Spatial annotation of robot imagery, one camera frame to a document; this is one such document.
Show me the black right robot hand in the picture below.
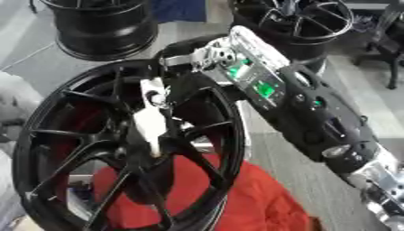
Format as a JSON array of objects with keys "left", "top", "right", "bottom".
[{"left": 118, "top": 35, "right": 237, "bottom": 143}]

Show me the black wheel rim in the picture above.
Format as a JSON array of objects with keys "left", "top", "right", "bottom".
[
  {"left": 36, "top": 0, "right": 161, "bottom": 62},
  {"left": 227, "top": 0, "right": 355, "bottom": 74}
]

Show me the black spoked wheel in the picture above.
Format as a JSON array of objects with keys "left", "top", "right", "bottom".
[{"left": 11, "top": 58, "right": 250, "bottom": 231}]

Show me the blue fabric object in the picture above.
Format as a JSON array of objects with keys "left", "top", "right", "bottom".
[{"left": 150, "top": 0, "right": 208, "bottom": 23}]

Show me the black office chair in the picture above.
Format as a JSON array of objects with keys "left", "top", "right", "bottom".
[{"left": 352, "top": 0, "right": 404, "bottom": 90}]

